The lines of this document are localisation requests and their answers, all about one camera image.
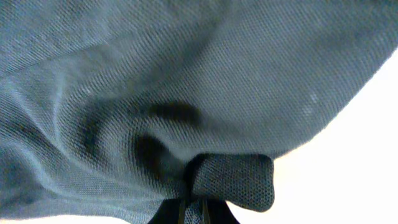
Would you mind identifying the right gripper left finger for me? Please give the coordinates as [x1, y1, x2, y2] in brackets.
[147, 199, 186, 224]

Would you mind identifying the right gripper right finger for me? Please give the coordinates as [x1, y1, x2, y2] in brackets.
[201, 200, 240, 224]

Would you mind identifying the black polo shirt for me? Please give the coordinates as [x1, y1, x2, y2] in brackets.
[1, 0, 397, 223]

